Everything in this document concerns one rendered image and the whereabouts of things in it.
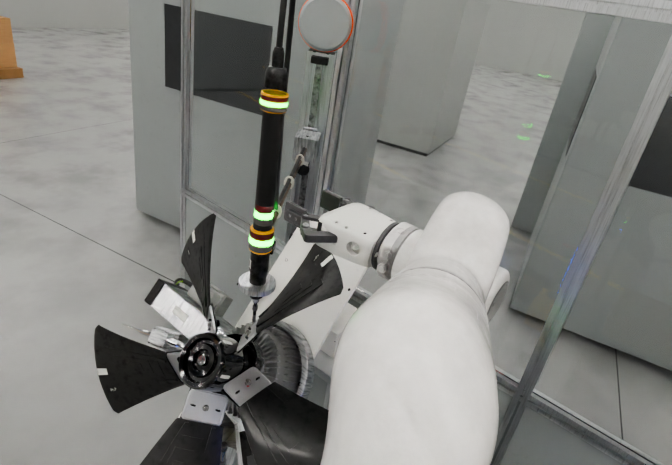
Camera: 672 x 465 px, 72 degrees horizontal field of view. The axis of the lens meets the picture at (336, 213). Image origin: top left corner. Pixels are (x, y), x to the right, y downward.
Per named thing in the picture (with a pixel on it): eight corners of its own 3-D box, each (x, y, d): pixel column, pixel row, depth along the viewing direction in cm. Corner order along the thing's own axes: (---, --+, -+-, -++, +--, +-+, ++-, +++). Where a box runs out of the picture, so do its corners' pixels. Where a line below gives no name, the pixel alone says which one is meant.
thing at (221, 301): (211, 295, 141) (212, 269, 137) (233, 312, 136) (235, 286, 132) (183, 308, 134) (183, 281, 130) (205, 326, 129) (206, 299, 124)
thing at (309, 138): (296, 151, 146) (299, 125, 143) (318, 155, 146) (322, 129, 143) (291, 161, 137) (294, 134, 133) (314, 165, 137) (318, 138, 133)
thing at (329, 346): (329, 315, 175) (333, 292, 171) (362, 337, 167) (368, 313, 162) (298, 335, 163) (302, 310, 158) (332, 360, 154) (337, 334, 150)
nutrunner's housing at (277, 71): (248, 289, 90) (268, 44, 70) (268, 292, 90) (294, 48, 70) (243, 301, 86) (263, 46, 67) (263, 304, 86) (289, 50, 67)
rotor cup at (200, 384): (220, 328, 114) (185, 318, 103) (268, 342, 107) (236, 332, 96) (199, 389, 109) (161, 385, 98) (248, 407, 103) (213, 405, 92)
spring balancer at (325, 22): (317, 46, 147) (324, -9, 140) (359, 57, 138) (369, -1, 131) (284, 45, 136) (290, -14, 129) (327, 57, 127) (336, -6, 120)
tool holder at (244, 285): (245, 267, 92) (249, 224, 88) (280, 273, 92) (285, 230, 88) (233, 293, 84) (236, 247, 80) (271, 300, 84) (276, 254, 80)
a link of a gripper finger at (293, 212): (303, 242, 66) (271, 223, 69) (318, 235, 68) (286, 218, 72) (306, 222, 64) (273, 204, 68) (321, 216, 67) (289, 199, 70)
